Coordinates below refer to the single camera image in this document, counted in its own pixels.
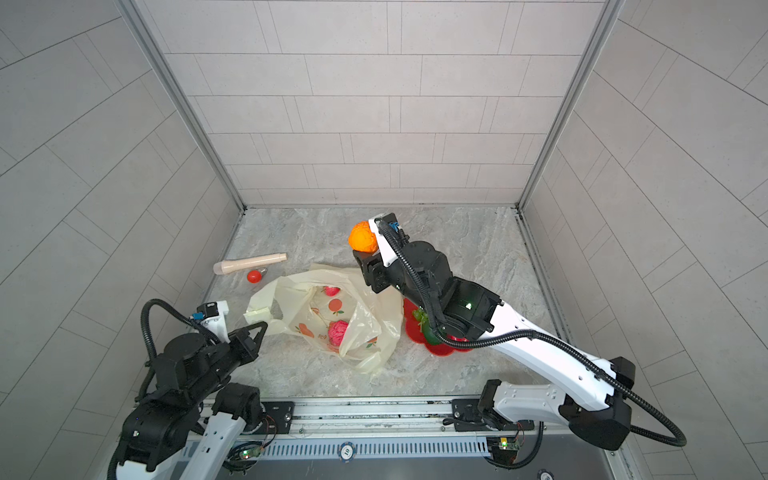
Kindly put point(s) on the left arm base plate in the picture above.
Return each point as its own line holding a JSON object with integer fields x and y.
{"x": 276, "y": 419}

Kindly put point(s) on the red flower-shaped bowl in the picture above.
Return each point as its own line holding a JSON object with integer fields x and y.
{"x": 426, "y": 338}

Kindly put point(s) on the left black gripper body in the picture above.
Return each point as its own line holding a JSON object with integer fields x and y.
{"x": 242, "y": 348}

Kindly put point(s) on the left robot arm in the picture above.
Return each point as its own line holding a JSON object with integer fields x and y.
{"x": 155, "y": 434}

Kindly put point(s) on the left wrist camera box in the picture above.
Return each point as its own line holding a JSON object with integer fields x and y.
{"x": 212, "y": 317}

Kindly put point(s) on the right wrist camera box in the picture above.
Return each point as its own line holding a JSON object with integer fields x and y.
{"x": 385, "y": 228}

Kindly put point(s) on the cream plastic bag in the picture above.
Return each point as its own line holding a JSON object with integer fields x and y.
{"x": 304, "y": 304}

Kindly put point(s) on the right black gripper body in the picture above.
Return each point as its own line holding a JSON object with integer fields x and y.
{"x": 396, "y": 273}

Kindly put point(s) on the aluminium mounting rail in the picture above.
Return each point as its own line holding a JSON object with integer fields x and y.
{"x": 422, "y": 416}

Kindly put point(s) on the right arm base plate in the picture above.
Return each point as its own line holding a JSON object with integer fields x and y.
{"x": 466, "y": 416}

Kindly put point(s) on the green grape bunch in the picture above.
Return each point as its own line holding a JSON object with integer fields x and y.
{"x": 421, "y": 318}

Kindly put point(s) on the small red ball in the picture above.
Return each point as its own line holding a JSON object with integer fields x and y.
{"x": 254, "y": 276}

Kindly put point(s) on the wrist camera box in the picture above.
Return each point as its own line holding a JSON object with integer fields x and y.
{"x": 385, "y": 228}
{"x": 212, "y": 317}

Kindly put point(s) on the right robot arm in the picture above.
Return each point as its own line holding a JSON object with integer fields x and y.
{"x": 590, "y": 395}

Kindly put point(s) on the orange fruit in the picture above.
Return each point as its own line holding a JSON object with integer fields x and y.
{"x": 362, "y": 239}

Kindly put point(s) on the wooden rolling pin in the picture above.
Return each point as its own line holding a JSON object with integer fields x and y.
{"x": 226, "y": 267}

